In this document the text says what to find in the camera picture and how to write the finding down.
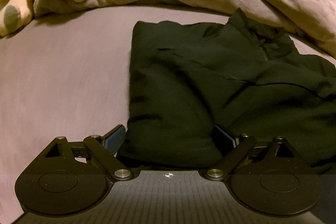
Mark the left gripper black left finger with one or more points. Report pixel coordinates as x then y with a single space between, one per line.
68 177

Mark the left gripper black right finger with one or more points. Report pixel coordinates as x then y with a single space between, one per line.
269 178

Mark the black large garment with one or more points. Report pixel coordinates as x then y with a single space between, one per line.
189 84

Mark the purple bed sheet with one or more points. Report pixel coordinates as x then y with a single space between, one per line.
68 75

